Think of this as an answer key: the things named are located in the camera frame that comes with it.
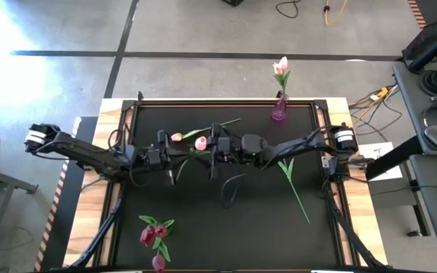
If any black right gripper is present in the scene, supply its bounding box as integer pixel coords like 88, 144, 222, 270
193, 122, 242, 181

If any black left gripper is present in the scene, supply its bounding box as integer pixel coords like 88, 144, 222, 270
142, 129, 191, 187

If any purple glass vase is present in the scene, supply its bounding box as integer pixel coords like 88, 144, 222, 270
271, 96, 290, 121

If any dark red tulip upper left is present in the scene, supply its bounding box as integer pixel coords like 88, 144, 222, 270
152, 219, 177, 240

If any black table mat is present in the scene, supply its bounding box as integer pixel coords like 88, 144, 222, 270
112, 104, 343, 268

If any black hazard-striped floor board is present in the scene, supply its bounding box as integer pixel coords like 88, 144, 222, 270
33, 115, 99, 272

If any grey side table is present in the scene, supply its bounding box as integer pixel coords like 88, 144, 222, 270
0, 162, 40, 273

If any white paper box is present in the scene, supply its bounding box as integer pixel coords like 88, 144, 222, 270
357, 142, 404, 182

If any black desk leg bar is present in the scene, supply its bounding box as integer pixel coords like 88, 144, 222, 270
411, 177, 432, 237

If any black case red label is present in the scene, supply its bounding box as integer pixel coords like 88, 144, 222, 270
402, 20, 437, 61

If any black monitor pole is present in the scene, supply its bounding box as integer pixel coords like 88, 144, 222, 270
407, 21, 437, 74

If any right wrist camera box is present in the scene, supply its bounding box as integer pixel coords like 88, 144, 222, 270
218, 136, 231, 155

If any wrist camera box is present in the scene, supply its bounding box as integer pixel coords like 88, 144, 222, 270
148, 149, 163, 167
218, 136, 231, 155

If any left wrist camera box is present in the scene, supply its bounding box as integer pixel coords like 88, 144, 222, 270
148, 149, 163, 167

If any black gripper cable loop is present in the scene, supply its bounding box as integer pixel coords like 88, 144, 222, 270
220, 173, 248, 209

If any black aluminium table frame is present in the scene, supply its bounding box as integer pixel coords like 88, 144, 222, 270
96, 90, 357, 269

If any yellow plug cable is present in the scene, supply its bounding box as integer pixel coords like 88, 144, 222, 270
349, 86, 398, 121

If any yellow floor cable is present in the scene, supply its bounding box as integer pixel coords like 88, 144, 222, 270
324, 0, 351, 27

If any coiled black cable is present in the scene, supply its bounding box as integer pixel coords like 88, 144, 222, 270
418, 69, 437, 96

